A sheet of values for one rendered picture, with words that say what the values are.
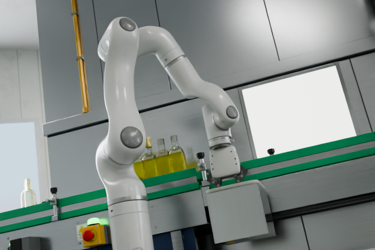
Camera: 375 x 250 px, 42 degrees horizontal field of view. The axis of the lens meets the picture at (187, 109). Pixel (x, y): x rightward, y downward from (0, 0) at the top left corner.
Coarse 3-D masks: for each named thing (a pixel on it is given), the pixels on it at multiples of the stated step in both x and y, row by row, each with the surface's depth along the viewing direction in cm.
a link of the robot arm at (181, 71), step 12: (180, 60) 172; (168, 72) 174; (180, 72) 172; (192, 72) 172; (180, 84) 172; (192, 84) 171; (204, 84) 170; (192, 96) 171; (204, 96) 166; (216, 96) 165; (228, 96) 168; (216, 108) 164; (228, 108) 164; (216, 120) 167; (228, 120) 164
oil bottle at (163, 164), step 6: (162, 150) 198; (156, 156) 198; (162, 156) 197; (168, 156) 197; (156, 162) 197; (162, 162) 196; (168, 162) 196; (162, 168) 196; (168, 168) 195; (162, 174) 195
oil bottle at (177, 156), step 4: (172, 148) 197; (176, 148) 196; (180, 148) 197; (172, 152) 196; (176, 152) 196; (180, 152) 195; (184, 152) 200; (172, 156) 196; (176, 156) 195; (180, 156) 195; (184, 156) 198; (172, 160) 195; (176, 160) 195; (180, 160) 194; (184, 160) 196; (172, 164) 195; (176, 164) 194; (180, 164) 194; (184, 164) 195; (172, 168) 194; (176, 168) 194; (180, 168) 194; (184, 168) 194
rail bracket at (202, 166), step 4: (200, 152) 179; (200, 156) 179; (204, 156) 179; (200, 160) 179; (200, 164) 173; (204, 164) 177; (200, 168) 177; (204, 168) 177; (204, 172) 177; (208, 172) 186; (204, 176) 177; (204, 180) 176; (204, 184) 175; (208, 184) 175
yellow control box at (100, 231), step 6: (84, 228) 176; (90, 228) 176; (96, 228) 175; (102, 228) 177; (96, 234) 174; (102, 234) 176; (96, 240) 174; (102, 240) 175; (84, 246) 174; (90, 246) 175; (96, 246) 177
